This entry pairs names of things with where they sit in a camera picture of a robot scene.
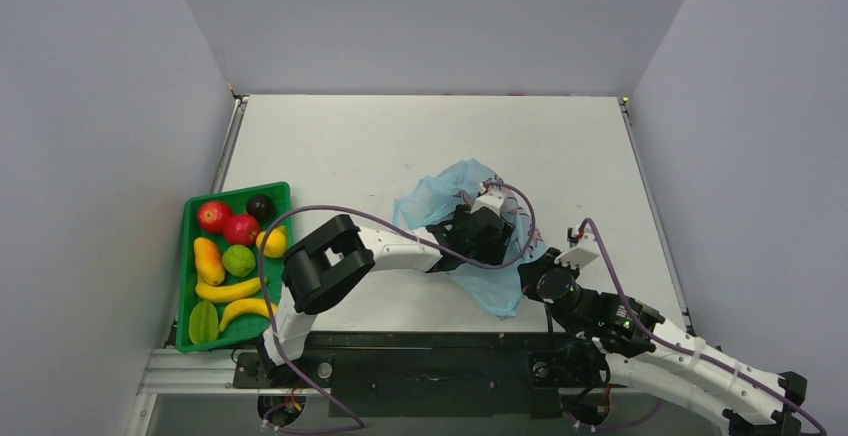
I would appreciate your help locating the yellow pear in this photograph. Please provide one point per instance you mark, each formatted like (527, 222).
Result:
(274, 243)

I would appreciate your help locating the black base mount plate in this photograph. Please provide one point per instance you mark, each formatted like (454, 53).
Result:
(378, 374)

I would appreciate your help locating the light blue plastic bag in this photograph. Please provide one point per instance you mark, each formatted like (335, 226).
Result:
(496, 288)

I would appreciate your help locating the yellow banana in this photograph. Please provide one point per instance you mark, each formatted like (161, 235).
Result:
(227, 293)
(242, 307)

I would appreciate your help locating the orange yellow mango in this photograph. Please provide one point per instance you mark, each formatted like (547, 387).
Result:
(208, 261)

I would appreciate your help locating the dark purple plum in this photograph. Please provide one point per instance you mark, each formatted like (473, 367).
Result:
(260, 206)

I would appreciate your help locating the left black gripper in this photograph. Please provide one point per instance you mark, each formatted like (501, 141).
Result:
(492, 252)

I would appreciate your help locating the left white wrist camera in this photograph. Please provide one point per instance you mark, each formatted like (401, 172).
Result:
(490, 199)

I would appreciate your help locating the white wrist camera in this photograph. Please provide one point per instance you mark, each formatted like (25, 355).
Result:
(582, 251)
(490, 199)

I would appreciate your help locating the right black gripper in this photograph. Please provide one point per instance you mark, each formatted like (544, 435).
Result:
(532, 272)

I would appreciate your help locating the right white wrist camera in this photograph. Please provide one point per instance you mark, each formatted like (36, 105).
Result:
(582, 251)

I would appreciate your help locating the green lime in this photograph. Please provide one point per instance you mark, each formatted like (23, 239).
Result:
(239, 260)

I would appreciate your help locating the red apple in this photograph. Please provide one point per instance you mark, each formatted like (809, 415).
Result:
(241, 229)
(212, 216)

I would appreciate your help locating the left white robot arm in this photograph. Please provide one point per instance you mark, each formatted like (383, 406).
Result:
(320, 270)

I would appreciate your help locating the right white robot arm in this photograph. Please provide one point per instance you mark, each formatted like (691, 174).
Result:
(641, 348)

